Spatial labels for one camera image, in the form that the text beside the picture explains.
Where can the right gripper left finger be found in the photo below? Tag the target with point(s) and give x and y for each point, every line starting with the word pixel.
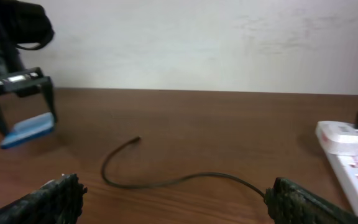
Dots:
pixel 58 201

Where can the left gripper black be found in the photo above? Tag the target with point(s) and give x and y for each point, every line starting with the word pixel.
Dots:
pixel 25 83

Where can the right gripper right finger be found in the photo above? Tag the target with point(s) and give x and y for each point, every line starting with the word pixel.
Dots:
pixel 289 203

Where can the blue Galaxy smartphone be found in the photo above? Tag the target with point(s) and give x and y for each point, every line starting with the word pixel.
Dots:
pixel 29 129

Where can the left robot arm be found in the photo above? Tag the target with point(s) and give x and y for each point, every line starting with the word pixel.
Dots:
pixel 23 26

